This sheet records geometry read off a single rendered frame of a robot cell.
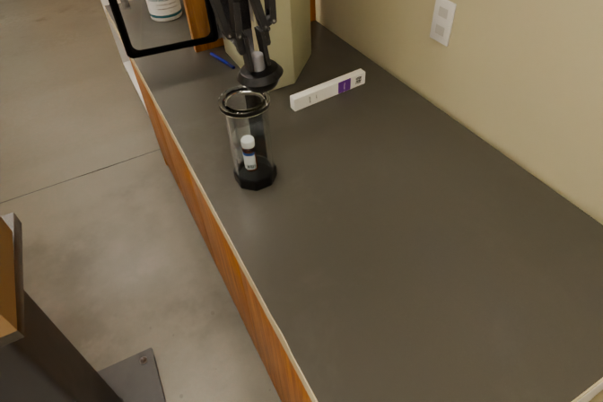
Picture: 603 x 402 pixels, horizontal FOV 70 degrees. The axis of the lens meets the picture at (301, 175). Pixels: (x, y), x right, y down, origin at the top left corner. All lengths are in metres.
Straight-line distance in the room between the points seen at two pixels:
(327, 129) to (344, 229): 0.35
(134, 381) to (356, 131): 1.26
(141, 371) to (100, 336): 0.26
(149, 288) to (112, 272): 0.21
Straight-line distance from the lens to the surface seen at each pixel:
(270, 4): 0.82
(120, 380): 1.92
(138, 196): 2.51
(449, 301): 0.87
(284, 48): 1.32
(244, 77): 0.85
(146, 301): 2.07
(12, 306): 0.99
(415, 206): 1.00
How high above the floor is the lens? 1.66
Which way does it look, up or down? 43 degrees down
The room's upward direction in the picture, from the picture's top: 3 degrees counter-clockwise
